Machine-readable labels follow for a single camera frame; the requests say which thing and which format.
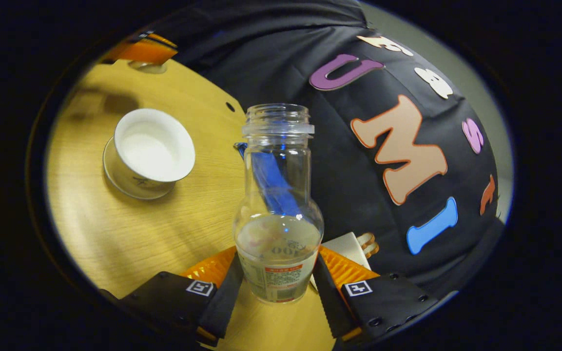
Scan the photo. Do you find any white teacup saucer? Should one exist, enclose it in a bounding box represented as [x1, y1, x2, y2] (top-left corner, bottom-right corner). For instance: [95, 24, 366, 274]
[103, 136, 176, 200]

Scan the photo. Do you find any clear glass water bottle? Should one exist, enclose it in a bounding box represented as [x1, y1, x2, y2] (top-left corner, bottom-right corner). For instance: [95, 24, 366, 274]
[233, 103, 325, 304]

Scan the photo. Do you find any black backdrop cloth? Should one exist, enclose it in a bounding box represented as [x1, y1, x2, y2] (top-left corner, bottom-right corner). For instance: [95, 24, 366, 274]
[154, 0, 505, 295]

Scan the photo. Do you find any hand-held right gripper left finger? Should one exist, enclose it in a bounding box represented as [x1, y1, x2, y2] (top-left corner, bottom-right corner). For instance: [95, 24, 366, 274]
[115, 246, 245, 347]

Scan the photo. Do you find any white toaster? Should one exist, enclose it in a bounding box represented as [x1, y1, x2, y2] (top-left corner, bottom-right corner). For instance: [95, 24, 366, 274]
[310, 232, 374, 289]

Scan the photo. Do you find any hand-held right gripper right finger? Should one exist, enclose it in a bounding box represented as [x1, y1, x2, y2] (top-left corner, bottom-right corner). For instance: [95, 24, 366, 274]
[311, 245, 440, 342]

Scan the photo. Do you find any white teacup lid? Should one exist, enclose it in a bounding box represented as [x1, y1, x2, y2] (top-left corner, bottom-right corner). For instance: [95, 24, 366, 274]
[128, 59, 168, 75]

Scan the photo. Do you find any white teacup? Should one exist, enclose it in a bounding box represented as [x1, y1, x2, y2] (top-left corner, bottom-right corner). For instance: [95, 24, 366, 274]
[114, 108, 196, 193]

